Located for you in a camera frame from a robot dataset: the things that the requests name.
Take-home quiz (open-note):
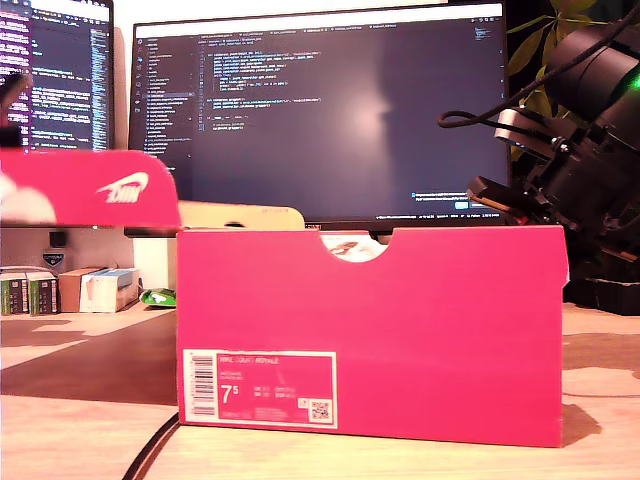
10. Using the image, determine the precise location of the white tissue paper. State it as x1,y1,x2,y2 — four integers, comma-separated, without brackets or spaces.
321,234,389,264

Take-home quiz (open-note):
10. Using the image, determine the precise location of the tan cardboard insert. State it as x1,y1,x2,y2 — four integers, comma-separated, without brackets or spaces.
178,199,307,232

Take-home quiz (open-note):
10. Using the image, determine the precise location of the white carton box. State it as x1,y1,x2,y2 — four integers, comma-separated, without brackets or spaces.
79,272,120,314

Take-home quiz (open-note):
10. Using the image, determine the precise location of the white box with blue top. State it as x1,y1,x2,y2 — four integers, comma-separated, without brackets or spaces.
94,267,142,312

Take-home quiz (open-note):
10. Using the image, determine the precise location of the brown cardboard box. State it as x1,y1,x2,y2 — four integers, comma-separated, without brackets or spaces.
58,267,107,314

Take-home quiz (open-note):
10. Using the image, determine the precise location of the small green box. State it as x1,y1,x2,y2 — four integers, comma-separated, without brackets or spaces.
0,272,30,317
27,273,61,317

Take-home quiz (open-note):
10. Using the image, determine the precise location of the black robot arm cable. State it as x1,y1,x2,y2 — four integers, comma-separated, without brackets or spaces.
436,4,640,140

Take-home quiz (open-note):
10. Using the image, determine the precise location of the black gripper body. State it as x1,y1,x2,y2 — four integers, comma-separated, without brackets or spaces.
509,119,640,251

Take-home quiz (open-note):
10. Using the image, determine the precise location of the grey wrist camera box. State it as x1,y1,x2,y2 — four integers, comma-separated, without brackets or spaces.
493,106,572,161

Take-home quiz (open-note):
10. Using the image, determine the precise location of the black cable on table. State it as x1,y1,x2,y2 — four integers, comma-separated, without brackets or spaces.
121,412,180,480

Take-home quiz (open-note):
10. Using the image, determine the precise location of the green leafy potted plant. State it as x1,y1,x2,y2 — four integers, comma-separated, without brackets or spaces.
507,0,624,166

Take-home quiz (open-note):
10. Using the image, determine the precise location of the red Nike shoebox with lid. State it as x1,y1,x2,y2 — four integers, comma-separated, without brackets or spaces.
0,148,570,449

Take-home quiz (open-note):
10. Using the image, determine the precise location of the green plastic packet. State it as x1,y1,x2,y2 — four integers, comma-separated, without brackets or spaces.
139,288,178,311

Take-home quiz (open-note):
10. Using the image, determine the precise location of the computer monitor with purple terminal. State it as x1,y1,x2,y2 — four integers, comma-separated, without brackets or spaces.
0,0,117,230

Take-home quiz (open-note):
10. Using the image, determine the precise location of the wide Huawei computer monitor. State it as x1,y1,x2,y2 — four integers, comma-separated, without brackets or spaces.
124,2,514,239

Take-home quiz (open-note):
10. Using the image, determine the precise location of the black square plant tray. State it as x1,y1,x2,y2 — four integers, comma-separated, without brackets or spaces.
564,277,640,316

